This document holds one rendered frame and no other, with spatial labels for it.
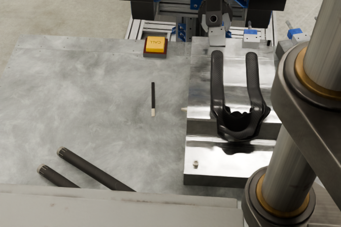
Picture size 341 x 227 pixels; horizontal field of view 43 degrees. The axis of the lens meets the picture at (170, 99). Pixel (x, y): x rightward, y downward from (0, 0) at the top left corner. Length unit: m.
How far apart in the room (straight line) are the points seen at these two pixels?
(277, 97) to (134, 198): 0.17
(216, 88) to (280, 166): 0.76
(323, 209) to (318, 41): 0.31
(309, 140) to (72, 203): 0.23
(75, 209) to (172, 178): 0.79
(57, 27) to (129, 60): 1.49
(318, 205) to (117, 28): 2.33
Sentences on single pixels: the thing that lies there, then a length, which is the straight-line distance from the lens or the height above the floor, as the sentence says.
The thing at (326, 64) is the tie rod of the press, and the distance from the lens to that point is 0.40.
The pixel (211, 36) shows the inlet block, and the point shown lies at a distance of 1.36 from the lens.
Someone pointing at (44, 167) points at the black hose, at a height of 0.83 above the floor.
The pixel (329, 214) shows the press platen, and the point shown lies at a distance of 0.65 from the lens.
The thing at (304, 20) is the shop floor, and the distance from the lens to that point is 3.00.
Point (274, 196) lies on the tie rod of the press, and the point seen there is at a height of 1.33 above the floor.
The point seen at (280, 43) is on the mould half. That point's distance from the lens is 1.49.
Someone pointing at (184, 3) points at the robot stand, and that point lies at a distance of 1.81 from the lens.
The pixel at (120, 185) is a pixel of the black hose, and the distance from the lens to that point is 1.09.
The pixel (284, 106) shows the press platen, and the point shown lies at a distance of 0.43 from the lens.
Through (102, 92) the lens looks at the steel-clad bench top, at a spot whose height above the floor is 0.80.
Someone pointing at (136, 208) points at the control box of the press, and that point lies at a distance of 0.41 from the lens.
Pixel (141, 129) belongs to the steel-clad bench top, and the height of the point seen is 0.80.
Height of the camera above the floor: 1.84
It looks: 50 degrees down
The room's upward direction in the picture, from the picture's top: straight up
